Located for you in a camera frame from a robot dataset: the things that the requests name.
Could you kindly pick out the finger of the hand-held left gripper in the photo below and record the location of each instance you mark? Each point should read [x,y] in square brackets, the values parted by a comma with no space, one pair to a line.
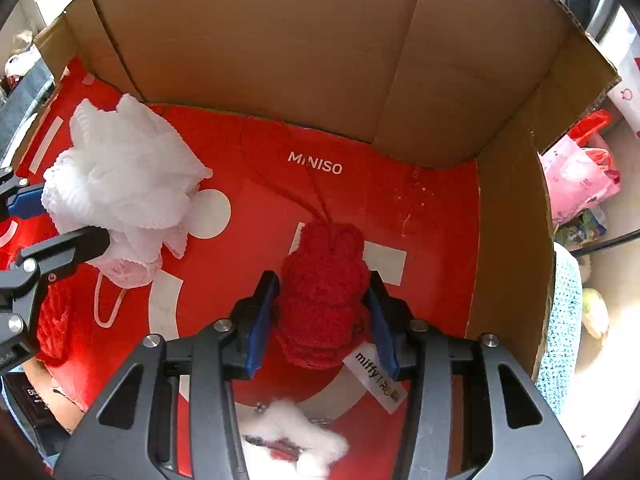
[25,202]
[75,250]

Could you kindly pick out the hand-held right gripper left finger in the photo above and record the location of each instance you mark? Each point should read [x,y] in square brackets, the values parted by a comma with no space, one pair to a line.
[262,320]

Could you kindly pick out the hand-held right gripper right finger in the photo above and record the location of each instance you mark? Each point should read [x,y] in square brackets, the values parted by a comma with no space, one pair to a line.
[385,340]

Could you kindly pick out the red knitted plush rabbit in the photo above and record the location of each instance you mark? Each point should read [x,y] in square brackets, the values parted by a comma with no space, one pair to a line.
[320,300]

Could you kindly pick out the white mesh bath pouf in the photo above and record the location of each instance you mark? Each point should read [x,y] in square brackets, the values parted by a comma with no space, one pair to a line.
[125,175]

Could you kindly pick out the brown cardboard box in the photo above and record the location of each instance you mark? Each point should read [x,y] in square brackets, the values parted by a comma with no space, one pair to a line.
[300,50]

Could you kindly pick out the person's left hand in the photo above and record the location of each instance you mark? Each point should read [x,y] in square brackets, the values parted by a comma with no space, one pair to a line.
[52,405]

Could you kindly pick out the red mesh bath pouf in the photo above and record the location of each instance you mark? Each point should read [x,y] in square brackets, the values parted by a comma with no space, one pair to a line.
[52,325]

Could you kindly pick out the white fluffy plush toy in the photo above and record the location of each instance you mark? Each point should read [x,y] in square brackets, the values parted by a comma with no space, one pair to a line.
[295,430]

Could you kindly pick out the red paper bag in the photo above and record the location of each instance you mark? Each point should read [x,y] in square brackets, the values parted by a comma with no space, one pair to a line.
[240,170]

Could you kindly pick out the yellow green plush toy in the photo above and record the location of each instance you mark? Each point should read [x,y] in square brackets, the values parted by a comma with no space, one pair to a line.
[595,312]

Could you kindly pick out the colourful printed bag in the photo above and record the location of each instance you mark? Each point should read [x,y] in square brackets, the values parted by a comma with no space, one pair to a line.
[580,227]

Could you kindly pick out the black clothes rack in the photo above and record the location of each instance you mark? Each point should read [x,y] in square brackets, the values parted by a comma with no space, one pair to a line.
[610,242]

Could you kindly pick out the pink shopping bag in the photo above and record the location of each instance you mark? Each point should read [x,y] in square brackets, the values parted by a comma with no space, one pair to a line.
[575,175]

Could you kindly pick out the red plastic bag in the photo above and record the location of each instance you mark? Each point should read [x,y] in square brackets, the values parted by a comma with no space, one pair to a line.
[592,127]

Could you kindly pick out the white bag red print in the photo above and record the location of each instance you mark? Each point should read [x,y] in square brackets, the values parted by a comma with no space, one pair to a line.
[627,85]

